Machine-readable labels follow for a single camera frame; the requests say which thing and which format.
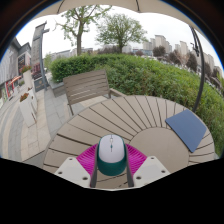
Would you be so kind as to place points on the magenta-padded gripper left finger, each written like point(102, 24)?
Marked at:
point(75, 171)

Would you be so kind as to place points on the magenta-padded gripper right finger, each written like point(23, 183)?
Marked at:
point(150, 170)

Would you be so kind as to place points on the white and teal computer mouse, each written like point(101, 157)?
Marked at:
point(111, 153)

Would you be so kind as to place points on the blue rectangular mouse pad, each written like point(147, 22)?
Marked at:
point(187, 130)

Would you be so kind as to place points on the white planter box with flowers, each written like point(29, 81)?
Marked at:
point(27, 110)
point(27, 77)

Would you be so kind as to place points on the beige slatted outdoor chair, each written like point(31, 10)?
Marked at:
point(86, 86)

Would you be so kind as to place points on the curved dark umbrella pole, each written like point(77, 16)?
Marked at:
point(201, 66)

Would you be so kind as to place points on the grey storefront building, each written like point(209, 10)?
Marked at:
point(11, 65)

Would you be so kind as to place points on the tall grey sign pillar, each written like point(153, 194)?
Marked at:
point(37, 50)

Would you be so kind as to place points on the tall thin-trunked tree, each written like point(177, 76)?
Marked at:
point(79, 36)

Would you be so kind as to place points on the round bushy tree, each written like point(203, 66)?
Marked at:
point(120, 30)

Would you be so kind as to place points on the beige patio umbrella canopy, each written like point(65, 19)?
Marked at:
point(150, 6)

